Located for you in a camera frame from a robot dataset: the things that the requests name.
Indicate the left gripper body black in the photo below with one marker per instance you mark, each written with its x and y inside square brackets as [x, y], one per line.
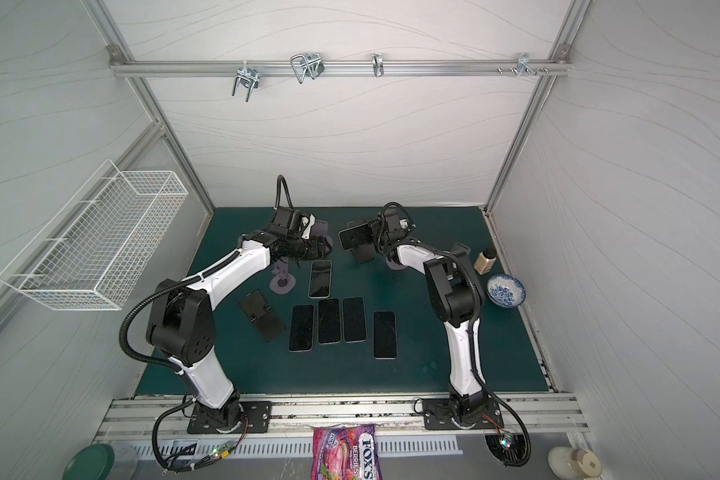
[305, 248]

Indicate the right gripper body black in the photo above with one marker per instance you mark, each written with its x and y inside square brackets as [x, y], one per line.
[371, 234]

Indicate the phone silver edge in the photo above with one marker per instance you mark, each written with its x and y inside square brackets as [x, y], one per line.
[320, 279]

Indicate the black folding phone stand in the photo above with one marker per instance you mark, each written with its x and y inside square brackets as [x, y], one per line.
[262, 316]

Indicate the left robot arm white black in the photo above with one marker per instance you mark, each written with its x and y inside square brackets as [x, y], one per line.
[181, 323]

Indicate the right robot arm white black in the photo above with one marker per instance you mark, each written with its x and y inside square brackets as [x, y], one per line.
[457, 300]

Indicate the right round grey stand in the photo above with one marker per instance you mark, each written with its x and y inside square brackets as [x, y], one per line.
[393, 265]

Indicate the left round grey stand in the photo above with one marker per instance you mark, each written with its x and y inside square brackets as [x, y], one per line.
[282, 281]

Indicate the small beige bottle black cap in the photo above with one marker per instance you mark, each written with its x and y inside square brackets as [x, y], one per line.
[485, 260]

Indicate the blue white ceramic bowl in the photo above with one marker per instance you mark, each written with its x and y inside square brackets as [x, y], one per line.
[506, 291]

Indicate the metal hook clamp left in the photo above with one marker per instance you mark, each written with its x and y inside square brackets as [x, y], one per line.
[246, 80]

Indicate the metal hook clamp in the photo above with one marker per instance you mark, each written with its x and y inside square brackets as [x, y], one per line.
[307, 65]
[246, 80]
[523, 67]

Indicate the metal hook clamp middle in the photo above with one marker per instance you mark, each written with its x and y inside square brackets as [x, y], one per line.
[307, 65]

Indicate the purple Fox's candy bag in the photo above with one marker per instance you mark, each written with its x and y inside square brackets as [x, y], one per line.
[346, 453]

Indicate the metal hook clamp right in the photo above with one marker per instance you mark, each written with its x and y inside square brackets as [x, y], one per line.
[523, 67]

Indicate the white vented strip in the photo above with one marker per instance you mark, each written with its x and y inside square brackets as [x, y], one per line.
[276, 448]

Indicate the aluminium top crossbar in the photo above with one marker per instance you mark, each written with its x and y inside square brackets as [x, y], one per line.
[333, 68]

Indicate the black fan at right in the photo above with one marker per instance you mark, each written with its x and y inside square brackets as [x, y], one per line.
[511, 450]

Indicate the green round lid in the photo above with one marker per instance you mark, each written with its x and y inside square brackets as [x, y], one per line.
[94, 462]

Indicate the white cup at corner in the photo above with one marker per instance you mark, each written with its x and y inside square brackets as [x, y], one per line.
[574, 463]

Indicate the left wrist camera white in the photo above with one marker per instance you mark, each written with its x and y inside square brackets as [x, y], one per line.
[307, 222]

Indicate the metal ring hook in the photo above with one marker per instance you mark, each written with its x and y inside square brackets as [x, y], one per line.
[377, 65]

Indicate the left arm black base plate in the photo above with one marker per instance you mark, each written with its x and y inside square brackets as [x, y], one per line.
[255, 416]

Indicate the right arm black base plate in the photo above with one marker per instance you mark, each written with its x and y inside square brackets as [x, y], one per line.
[437, 415]

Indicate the white wire basket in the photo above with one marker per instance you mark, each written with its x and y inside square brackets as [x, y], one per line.
[90, 255]

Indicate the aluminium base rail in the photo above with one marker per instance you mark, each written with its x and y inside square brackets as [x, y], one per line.
[294, 416]

